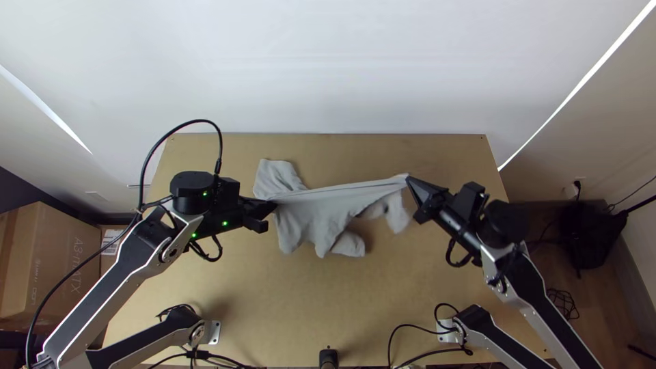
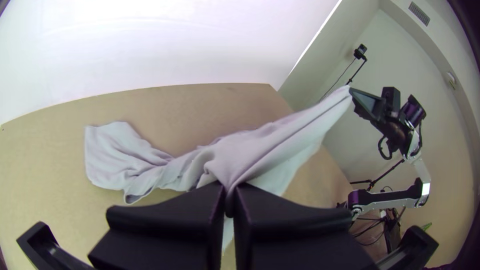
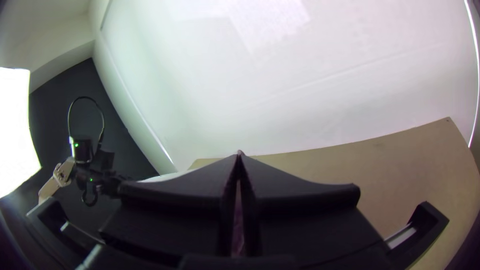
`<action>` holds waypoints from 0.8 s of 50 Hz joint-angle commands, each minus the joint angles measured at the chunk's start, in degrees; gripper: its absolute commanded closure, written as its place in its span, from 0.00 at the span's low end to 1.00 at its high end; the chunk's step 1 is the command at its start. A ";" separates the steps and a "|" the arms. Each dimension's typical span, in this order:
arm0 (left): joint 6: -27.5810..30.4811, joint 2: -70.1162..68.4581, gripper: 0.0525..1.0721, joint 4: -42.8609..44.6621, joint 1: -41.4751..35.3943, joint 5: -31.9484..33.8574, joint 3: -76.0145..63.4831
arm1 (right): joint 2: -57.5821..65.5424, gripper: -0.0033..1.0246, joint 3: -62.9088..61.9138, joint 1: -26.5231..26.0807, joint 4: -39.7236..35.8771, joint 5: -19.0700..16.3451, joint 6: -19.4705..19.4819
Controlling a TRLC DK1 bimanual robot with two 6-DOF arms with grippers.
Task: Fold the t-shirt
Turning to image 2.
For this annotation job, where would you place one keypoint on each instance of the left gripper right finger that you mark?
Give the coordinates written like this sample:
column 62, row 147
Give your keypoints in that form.
column 292, row 236

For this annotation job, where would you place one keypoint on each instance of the black camera on stand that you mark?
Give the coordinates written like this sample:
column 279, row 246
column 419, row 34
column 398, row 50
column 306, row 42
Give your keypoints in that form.
column 360, row 51

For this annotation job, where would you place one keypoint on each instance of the white air vent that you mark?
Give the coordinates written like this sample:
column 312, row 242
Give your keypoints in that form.
column 419, row 13

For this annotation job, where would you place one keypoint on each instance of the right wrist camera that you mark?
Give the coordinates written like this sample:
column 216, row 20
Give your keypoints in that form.
column 391, row 98

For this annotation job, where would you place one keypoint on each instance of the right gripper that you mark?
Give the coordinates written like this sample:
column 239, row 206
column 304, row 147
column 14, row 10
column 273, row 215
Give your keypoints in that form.
column 393, row 129

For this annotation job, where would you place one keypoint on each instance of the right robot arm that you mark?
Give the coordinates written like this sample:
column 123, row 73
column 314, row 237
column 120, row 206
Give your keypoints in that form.
column 393, row 198

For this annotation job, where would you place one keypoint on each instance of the black camera stand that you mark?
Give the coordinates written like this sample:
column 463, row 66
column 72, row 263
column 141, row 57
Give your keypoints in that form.
column 356, row 71

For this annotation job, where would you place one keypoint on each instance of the black tripod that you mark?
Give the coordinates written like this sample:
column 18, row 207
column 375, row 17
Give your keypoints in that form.
column 378, row 176

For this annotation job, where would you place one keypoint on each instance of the grey t-shirt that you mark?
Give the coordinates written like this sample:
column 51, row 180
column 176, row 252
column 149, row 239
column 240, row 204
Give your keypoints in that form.
column 262, row 150

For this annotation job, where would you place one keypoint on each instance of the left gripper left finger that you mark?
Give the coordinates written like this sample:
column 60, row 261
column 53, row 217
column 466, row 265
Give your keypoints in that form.
column 168, row 232

